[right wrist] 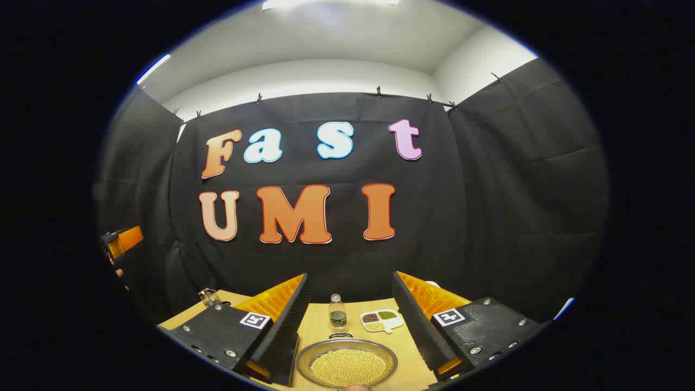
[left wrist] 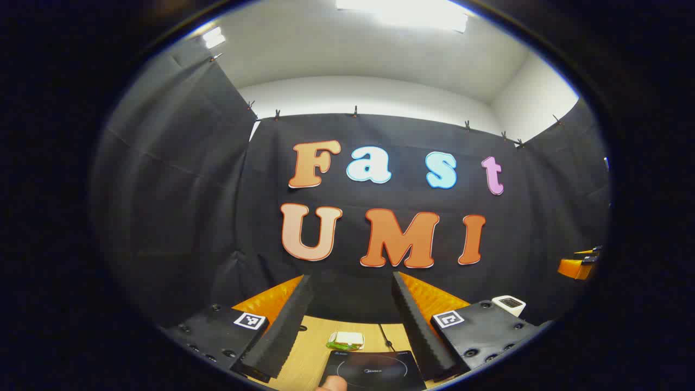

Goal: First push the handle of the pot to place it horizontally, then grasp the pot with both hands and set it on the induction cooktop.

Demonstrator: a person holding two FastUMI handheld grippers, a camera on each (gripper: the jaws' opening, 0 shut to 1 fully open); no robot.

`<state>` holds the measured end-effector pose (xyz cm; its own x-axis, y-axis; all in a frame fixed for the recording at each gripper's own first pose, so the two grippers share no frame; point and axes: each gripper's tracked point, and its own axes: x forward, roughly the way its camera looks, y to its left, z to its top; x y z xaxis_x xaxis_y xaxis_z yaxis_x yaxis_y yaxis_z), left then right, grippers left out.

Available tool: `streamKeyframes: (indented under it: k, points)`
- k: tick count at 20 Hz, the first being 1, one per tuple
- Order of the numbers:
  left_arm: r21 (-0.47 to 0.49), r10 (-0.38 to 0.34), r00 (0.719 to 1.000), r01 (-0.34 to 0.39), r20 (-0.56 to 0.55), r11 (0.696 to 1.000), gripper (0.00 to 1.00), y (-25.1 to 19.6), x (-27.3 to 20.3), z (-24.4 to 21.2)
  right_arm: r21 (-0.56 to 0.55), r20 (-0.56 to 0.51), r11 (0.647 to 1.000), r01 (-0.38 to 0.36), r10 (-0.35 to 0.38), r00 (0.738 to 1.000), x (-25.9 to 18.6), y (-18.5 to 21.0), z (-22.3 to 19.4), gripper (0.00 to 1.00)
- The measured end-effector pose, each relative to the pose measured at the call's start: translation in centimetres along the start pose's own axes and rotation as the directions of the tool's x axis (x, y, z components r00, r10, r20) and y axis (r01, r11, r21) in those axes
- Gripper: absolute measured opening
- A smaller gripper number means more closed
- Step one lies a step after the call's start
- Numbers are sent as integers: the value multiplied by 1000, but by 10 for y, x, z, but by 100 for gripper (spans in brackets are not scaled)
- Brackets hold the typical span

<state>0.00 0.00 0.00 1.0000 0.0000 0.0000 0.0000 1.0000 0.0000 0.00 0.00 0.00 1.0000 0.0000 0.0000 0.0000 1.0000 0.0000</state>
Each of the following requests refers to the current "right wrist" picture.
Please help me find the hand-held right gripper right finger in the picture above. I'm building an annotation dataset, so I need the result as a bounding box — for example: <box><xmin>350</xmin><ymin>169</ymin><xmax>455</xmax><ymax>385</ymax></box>
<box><xmin>392</xmin><ymin>270</ymin><xmax>546</xmax><ymax>382</ymax></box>

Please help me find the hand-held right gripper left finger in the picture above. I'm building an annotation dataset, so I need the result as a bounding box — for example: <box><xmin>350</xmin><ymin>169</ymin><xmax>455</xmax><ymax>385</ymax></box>
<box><xmin>169</xmin><ymin>273</ymin><xmax>313</xmax><ymax>387</ymax></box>

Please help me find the steel pot with beans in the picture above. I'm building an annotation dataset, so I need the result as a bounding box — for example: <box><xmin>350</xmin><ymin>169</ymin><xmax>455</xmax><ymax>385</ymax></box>
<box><xmin>295</xmin><ymin>333</ymin><xmax>399</xmax><ymax>390</ymax></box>

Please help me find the white divided bean plate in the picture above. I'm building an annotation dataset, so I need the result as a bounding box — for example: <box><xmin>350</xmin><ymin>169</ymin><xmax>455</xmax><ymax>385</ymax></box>
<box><xmin>360</xmin><ymin>308</ymin><xmax>405</xmax><ymax>333</ymax></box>

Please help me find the clear plastic water bottle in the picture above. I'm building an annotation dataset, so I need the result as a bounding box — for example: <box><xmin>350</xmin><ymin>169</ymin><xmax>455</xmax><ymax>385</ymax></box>
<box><xmin>328</xmin><ymin>294</ymin><xmax>348</xmax><ymax>333</ymax></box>

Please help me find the black backdrop cloth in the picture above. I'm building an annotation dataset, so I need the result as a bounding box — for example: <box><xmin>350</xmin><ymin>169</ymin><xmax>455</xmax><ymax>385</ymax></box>
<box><xmin>95</xmin><ymin>57</ymin><xmax>609</xmax><ymax>326</ymax></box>

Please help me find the narrow ceiling light strip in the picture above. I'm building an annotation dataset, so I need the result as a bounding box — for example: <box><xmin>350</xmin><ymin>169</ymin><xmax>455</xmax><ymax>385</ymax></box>
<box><xmin>136</xmin><ymin>53</ymin><xmax>172</xmax><ymax>86</ymax></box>

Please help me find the row of black cloth clips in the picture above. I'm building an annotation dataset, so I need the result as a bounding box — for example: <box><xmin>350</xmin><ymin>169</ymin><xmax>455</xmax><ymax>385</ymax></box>
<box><xmin>173</xmin><ymin>71</ymin><xmax>503</xmax><ymax>120</ymax></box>

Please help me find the large ceiling light panel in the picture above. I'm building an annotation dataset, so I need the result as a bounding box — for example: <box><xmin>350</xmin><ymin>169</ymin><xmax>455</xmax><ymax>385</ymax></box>
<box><xmin>262</xmin><ymin>0</ymin><xmax>400</xmax><ymax>10</ymax></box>

